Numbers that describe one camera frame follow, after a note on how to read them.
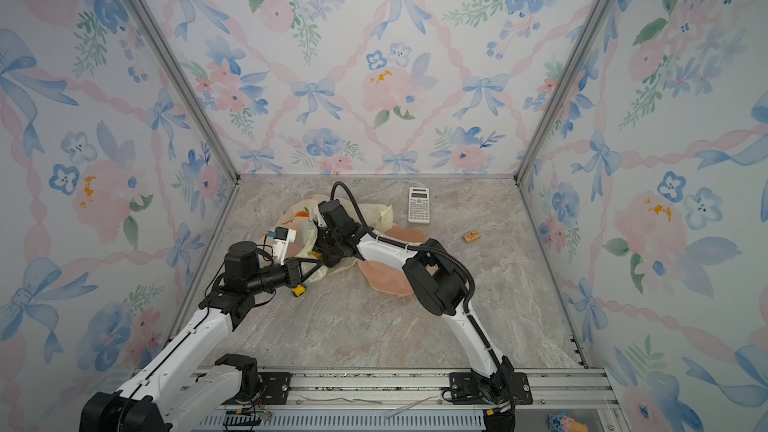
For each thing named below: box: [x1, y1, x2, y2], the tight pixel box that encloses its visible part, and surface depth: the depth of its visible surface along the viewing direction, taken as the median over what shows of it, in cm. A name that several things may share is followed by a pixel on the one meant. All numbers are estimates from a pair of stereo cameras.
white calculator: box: [408, 187, 430, 224], surface depth 112 cm
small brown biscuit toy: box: [462, 230, 482, 243], surface depth 105 cm
